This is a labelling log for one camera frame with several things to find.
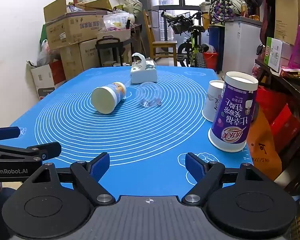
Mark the clear plastic bag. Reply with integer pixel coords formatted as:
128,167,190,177
103,12,135,31

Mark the wooden chair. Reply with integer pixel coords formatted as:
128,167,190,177
143,10,178,66

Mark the large top cardboard box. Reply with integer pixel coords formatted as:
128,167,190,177
44,0,107,49

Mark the red bucket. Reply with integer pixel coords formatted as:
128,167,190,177
203,52,218,72

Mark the lower stacked cardboard box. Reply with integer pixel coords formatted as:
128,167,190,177
59,39,100,81

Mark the green white product box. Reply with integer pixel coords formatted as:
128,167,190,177
264,37,283,73

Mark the orange paper shopping bag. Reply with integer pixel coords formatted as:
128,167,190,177
247,106,282,181

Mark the clear plastic cup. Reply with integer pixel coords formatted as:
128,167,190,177
135,82,163,108

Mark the purple paper cup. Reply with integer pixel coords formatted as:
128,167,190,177
208,71,258,152

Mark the blue silicone baking mat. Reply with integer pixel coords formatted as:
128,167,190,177
2,66,251,197

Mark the white chest freezer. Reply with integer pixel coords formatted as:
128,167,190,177
222,16,262,74

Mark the paper cup blue yellow print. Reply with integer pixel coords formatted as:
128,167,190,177
91,82,127,114

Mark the floral patterned bag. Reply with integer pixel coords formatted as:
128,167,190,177
209,0,236,25

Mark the white paper cup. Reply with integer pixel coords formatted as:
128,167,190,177
202,80,224,122

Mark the tall brown cardboard box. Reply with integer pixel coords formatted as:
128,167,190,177
274,0,300,45

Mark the green black bicycle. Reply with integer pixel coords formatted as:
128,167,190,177
161,11,209,68

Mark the white red cardboard box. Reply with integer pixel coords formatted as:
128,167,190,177
26,60,66,100

